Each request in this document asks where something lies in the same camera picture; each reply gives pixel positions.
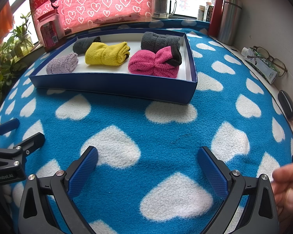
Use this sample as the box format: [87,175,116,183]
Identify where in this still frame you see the clear plastic jar red label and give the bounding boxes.
[37,0,66,49]

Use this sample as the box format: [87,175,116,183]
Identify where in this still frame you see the yellow towel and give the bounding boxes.
[85,42,131,66]

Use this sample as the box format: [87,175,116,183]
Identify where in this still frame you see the large dark grey rolled towel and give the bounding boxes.
[140,31,181,53]

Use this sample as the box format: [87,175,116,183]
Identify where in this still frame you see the white bottle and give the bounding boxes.
[197,5,207,21]

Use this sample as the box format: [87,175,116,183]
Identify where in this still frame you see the stainless steel thermos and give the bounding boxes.
[217,0,243,46]

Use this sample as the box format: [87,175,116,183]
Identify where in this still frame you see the red quilt with white hearts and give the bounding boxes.
[29,0,153,33]

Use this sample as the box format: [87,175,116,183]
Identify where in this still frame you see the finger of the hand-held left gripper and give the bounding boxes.
[0,118,20,142]
[15,132,46,155]

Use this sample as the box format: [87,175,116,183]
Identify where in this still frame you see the blue cardboard box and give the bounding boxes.
[29,28,198,105]

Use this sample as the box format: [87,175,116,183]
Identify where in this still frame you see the green potted plants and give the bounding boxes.
[0,12,35,95]

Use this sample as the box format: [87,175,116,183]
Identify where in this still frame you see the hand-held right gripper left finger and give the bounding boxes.
[18,146,99,234]

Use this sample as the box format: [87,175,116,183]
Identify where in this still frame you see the pink packet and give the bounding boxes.
[95,13,141,25]

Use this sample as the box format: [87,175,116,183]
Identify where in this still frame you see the black glasses case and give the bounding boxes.
[278,90,293,121]

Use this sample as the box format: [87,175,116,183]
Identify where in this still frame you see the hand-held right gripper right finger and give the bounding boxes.
[197,146,279,234]

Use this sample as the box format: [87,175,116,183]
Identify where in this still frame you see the small dark grey rolled towel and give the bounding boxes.
[73,36,102,53]

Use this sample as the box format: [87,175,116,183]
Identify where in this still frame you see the orange cloth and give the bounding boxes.
[0,2,14,44]

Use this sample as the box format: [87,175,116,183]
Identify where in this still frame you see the blue blanket with white hearts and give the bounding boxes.
[0,21,293,234]

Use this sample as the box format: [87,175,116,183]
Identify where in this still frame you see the purple towel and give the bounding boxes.
[46,53,79,75]

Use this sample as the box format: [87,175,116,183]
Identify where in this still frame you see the person's right hand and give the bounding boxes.
[272,161,293,216]

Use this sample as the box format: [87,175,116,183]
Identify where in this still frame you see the white and green carton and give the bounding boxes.
[241,47,280,84]

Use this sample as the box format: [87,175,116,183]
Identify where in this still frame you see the pink and black rolled towel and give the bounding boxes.
[128,46,182,79]

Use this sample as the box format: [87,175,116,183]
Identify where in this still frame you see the red board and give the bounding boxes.
[208,0,226,36]

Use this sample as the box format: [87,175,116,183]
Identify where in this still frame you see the glass pitcher with black lid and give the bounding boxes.
[152,0,177,19]

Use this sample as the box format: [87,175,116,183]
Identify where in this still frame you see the eyeglasses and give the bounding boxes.
[249,46,288,77]

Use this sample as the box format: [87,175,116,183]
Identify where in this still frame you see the small dark box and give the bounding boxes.
[205,1,214,22]

